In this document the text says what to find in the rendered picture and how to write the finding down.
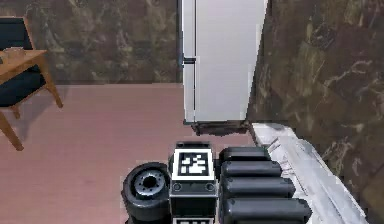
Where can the white fridge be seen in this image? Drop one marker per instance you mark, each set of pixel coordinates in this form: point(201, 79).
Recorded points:
point(220, 63)

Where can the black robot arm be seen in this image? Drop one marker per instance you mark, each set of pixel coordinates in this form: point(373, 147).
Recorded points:
point(253, 186)

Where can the black wooden chair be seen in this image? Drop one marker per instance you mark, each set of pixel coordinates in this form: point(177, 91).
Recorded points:
point(15, 83)

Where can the white marble worktop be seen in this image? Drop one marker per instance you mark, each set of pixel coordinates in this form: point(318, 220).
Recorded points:
point(306, 180)

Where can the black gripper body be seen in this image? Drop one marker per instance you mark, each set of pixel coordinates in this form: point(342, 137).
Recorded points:
point(146, 191)

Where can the wooden table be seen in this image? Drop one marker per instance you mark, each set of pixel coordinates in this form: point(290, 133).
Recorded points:
point(23, 66)

